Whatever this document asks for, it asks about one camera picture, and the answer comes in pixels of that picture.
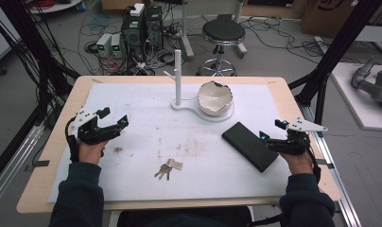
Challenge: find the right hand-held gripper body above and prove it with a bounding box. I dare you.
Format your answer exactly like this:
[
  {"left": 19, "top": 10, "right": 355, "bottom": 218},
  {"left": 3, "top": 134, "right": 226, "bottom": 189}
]
[{"left": 267, "top": 116, "right": 328, "bottom": 156}]

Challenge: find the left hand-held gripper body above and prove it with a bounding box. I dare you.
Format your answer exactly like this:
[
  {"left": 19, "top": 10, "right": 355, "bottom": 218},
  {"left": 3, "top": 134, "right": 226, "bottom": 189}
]
[{"left": 67, "top": 108, "right": 121, "bottom": 146}]

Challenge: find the black power bank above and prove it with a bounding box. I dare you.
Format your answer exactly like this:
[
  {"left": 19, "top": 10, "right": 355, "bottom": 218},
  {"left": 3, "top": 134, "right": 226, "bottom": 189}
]
[{"left": 220, "top": 121, "right": 280, "bottom": 174}]

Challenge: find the person's right hand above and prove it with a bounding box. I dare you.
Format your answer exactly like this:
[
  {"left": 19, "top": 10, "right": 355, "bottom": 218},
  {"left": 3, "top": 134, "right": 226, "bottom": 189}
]
[{"left": 278, "top": 150, "right": 315, "bottom": 177}]

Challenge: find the person's left hand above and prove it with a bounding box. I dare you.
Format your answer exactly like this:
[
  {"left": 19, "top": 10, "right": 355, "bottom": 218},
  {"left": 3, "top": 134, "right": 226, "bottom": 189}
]
[{"left": 78, "top": 140, "right": 110, "bottom": 166}]

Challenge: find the white table mat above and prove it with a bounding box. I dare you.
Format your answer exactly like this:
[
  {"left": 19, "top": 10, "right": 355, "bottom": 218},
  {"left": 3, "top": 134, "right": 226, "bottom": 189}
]
[{"left": 46, "top": 81, "right": 293, "bottom": 203}]

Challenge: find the wooden table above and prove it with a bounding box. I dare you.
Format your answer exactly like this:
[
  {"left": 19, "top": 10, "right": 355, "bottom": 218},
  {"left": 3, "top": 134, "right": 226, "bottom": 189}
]
[{"left": 15, "top": 75, "right": 342, "bottom": 215}]

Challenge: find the bunch of metal keys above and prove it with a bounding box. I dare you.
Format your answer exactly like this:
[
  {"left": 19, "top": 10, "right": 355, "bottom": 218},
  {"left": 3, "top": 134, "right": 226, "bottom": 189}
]
[{"left": 153, "top": 158, "right": 184, "bottom": 182}]

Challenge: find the white platform board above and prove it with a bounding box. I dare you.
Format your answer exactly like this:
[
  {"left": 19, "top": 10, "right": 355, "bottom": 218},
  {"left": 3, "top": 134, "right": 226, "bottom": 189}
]
[{"left": 330, "top": 61, "right": 382, "bottom": 132}]

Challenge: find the grey bench power supply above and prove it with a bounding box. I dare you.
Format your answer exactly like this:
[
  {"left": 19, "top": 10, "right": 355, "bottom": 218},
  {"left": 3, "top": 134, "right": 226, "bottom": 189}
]
[
  {"left": 95, "top": 32, "right": 113, "bottom": 59},
  {"left": 110, "top": 32, "right": 125, "bottom": 59}
]

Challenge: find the white key holder stand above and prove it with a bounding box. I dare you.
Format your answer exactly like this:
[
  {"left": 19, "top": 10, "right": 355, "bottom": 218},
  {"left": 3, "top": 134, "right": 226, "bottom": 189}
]
[{"left": 163, "top": 48, "right": 236, "bottom": 124}]

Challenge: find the black computer tower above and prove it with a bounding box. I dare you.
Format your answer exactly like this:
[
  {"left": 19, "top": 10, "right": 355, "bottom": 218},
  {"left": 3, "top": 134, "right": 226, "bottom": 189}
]
[
  {"left": 120, "top": 11, "right": 147, "bottom": 63},
  {"left": 144, "top": 5, "right": 165, "bottom": 52}
]

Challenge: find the white floor power strip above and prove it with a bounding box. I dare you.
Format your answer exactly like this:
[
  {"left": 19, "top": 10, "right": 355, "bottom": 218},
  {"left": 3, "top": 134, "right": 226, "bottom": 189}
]
[{"left": 313, "top": 35, "right": 331, "bottom": 55}]

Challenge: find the white table leg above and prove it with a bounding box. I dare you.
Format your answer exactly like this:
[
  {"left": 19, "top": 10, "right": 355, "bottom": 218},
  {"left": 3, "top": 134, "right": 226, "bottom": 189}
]
[
  {"left": 233, "top": 0, "right": 249, "bottom": 59},
  {"left": 179, "top": 0, "right": 196, "bottom": 61}
]

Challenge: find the black round stool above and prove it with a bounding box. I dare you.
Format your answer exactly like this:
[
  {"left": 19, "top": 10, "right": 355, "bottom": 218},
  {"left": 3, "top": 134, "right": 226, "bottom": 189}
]
[{"left": 196, "top": 13, "right": 248, "bottom": 78}]

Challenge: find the person's dark clothed body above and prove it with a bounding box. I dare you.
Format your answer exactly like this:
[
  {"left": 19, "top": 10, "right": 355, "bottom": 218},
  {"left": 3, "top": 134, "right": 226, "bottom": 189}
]
[{"left": 116, "top": 205, "right": 253, "bottom": 227}]

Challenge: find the cardboard box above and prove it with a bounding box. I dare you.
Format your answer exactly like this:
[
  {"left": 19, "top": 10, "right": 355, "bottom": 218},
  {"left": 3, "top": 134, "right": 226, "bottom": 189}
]
[{"left": 300, "top": 0, "right": 365, "bottom": 40}]

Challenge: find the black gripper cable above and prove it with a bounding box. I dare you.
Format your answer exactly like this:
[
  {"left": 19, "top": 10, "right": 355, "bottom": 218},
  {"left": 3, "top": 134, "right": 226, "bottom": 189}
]
[
  {"left": 304, "top": 138, "right": 322, "bottom": 184},
  {"left": 64, "top": 123, "right": 82, "bottom": 164}
]

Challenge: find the aluminium rail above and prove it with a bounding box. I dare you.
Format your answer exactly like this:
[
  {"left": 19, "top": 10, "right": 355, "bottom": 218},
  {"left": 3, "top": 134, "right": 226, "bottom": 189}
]
[
  {"left": 0, "top": 123, "right": 45, "bottom": 211},
  {"left": 300, "top": 103, "right": 363, "bottom": 227}
]

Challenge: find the black frame post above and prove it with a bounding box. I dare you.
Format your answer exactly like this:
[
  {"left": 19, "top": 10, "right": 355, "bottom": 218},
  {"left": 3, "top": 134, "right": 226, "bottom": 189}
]
[
  {"left": 287, "top": 0, "right": 381, "bottom": 127},
  {"left": 0, "top": 0, "right": 81, "bottom": 127}
]

